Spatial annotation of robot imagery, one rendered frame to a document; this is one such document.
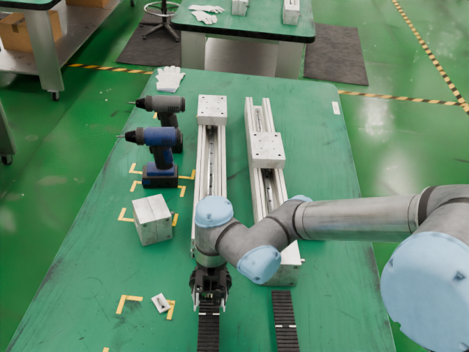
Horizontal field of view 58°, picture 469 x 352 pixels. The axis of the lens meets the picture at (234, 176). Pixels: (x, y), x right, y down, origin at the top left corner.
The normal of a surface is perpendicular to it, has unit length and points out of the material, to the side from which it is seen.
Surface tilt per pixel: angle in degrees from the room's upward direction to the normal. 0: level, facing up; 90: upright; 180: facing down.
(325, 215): 58
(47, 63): 90
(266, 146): 0
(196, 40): 90
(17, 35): 89
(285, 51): 90
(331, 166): 0
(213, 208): 1
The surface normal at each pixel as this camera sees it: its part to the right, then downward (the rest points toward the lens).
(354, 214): -0.81, -0.23
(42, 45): -0.07, 0.63
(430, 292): -0.74, 0.31
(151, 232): 0.41, 0.60
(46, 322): 0.07, -0.77
